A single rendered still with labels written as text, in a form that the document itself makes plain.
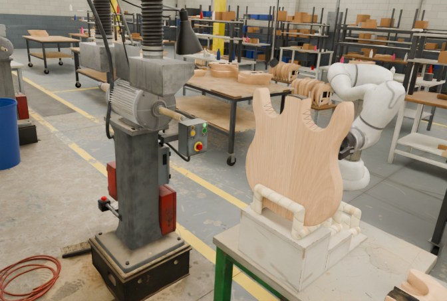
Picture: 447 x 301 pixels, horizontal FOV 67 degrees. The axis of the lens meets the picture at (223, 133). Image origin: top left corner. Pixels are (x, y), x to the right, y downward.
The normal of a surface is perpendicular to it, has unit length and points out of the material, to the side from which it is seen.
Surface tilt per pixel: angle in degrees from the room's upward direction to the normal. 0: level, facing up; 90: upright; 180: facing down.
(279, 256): 90
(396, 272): 0
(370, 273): 0
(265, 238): 90
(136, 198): 90
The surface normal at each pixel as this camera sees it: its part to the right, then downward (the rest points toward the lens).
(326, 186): -0.75, 0.18
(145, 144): 0.68, 0.27
